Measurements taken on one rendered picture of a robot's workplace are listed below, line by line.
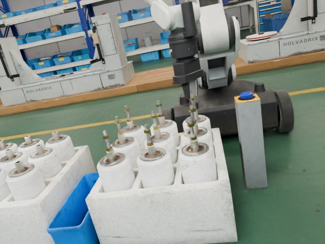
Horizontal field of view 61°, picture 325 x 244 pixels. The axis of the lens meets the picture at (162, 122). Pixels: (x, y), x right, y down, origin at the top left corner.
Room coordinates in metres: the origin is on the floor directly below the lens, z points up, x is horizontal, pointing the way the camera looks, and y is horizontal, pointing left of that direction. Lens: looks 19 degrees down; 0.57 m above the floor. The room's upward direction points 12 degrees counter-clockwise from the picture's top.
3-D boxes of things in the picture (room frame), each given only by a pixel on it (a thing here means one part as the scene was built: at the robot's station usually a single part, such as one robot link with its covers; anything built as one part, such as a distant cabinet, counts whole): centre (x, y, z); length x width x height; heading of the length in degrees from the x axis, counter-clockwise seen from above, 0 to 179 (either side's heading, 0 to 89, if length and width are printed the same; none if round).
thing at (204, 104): (1.48, -0.34, 0.19); 0.64 x 0.52 x 0.33; 170
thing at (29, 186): (0.77, 0.45, 0.16); 0.10 x 0.10 x 0.18
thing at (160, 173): (0.69, 0.04, 0.16); 0.10 x 0.10 x 0.18
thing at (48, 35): (6.02, 1.72, 0.90); 0.50 x 0.38 x 0.21; 171
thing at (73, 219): (0.78, 0.30, 0.06); 0.30 x 0.11 x 0.12; 171
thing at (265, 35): (2.85, -1.17, 0.29); 0.30 x 0.30 x 0.06
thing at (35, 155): (0.89, 0.43, 0.25); 0.08 x 0.08 x 0.01
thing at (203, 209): (0.81, 0.02, 0.09); 0.39 x 0.39 x 0.18; 79
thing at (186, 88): (0.89, -0.10, 0.36); 0.03 x 0.02 x 0.06; 40
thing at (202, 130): (0.79, -0.09, 0.25); 0.08 x 0.08 x 0.01
